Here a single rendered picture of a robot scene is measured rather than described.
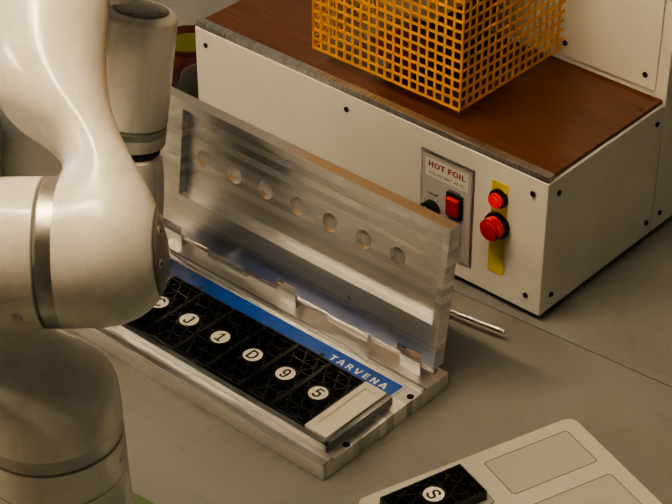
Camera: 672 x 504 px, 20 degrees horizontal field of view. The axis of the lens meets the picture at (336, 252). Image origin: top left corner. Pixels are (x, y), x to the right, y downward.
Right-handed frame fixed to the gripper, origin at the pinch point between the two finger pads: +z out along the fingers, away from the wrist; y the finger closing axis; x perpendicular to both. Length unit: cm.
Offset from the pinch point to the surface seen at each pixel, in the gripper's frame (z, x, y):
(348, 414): 1.8, -0.2, 36.4
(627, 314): -3, 38, 46
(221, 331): 1.5, 1.1, 16.3
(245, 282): 0.7, 10.9, 10.6
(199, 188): -7.9, 10.9, 1.7
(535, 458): 2, 10, 54
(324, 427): 2.6, -3.2, 35.8
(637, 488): 1, 13, 65
